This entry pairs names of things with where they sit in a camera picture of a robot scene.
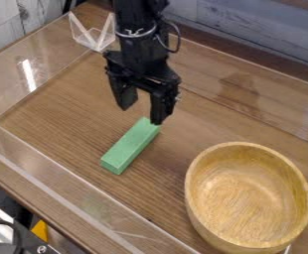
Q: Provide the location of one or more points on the yellow and black equipment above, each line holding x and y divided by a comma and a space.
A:
28, 243

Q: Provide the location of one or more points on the green rectangular block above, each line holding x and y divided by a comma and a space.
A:
122, 153

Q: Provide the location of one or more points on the brown wooden bowl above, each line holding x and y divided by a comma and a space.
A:
247, 198

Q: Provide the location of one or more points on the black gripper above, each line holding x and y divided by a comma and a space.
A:
138, 66

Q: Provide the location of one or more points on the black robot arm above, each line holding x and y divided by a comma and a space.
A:
138, 16

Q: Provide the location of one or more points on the clear acrylic corner bracket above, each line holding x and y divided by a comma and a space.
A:
95, 39

